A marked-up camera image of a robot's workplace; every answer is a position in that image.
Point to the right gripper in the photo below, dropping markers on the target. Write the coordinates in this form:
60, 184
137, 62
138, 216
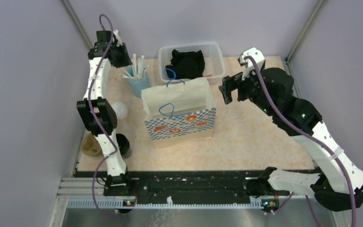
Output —
235, 82

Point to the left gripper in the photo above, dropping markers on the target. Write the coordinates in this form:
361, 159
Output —
125, 60

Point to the checkered paper takeout bag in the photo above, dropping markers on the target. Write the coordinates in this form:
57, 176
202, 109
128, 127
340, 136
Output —
180, 111

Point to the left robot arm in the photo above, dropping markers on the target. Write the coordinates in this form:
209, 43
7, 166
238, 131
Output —
96, 112

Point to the white plastic basket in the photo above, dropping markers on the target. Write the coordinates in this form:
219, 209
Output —
214, 62

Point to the blue straw holder cup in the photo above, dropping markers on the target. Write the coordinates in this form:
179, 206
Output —
137, 85

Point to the black cloth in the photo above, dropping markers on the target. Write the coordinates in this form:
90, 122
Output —
185, 65

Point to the white lid stack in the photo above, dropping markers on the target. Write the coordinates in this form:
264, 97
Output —
120, 110

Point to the black paper cup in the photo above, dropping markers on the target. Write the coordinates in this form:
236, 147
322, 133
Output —
124, 146

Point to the brown cardboard cup carrier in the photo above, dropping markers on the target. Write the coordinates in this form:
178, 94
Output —
90, 146

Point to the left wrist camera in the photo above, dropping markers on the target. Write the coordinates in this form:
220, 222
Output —
116, 39

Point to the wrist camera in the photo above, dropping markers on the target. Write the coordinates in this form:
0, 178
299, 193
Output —
253, 60
116, 39

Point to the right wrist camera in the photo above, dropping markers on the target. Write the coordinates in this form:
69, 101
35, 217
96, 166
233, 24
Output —
253, 60

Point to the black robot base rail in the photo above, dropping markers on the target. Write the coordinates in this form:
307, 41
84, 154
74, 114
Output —
169, 190

